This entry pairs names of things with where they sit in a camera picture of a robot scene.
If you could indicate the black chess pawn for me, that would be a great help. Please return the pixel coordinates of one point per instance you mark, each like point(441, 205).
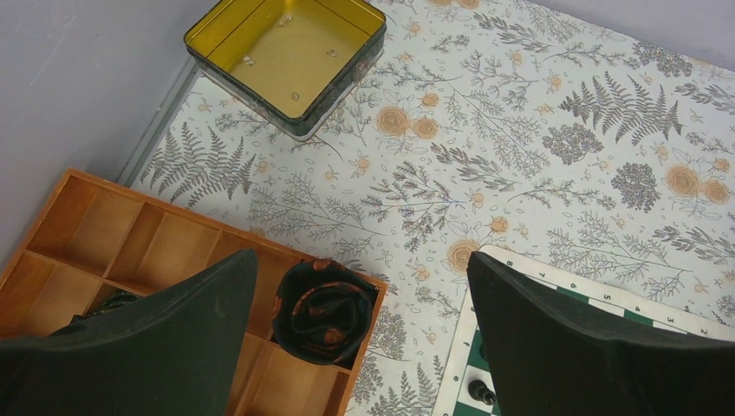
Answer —
point(479, 391)

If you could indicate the dark spinning top upper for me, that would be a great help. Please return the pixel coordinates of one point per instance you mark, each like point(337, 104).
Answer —
point(115, 301)

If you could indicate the floral table mat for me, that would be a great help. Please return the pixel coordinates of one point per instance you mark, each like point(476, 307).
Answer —
point(485, 122)

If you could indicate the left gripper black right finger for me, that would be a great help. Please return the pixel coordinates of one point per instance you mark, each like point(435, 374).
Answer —
point(550, 354)

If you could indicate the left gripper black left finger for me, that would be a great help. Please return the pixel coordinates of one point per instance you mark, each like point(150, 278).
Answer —
point(174, 352)

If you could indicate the empty gold tin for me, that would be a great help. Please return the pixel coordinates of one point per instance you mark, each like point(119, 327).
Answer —
point(291, 62)

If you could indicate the orange compartment tray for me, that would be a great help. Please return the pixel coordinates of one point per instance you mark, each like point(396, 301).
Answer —
point(94, 238)

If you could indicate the green white chess board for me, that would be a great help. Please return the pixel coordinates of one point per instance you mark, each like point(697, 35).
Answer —
point(465, 361)

